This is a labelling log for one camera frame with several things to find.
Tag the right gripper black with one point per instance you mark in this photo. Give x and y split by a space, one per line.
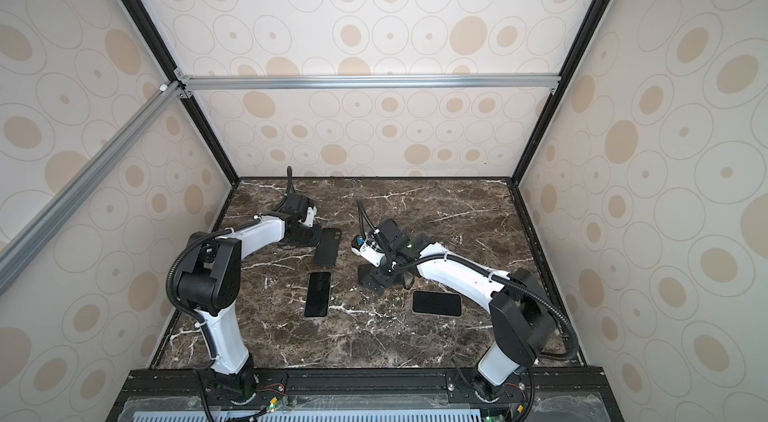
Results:
371 272

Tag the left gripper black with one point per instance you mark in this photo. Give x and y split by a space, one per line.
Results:
316 229

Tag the bare black phone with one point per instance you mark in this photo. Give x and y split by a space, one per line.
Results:
318 295

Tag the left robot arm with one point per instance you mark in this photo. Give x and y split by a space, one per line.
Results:
204 282

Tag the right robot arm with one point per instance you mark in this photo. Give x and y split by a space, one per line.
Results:
522 318

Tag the black phone near right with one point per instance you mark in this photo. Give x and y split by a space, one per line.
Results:
437 303

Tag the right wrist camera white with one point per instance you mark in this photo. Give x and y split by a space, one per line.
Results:
367 250

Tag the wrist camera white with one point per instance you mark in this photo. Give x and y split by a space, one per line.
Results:
367 250
309 216

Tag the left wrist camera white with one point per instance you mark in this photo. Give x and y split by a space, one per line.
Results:
309 216

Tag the horizontal aluminium rail back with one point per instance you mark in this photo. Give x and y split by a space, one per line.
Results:
387 81

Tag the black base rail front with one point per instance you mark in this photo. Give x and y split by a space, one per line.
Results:
413 394

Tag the aluminium rail left wall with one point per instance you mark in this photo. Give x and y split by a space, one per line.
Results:
22 250

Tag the black frame post left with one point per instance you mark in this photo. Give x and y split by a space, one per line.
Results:
161 53

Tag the black frame post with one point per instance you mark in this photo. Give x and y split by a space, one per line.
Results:
161 53
595 12

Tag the black frame post right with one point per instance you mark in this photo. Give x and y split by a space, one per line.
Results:
595 12

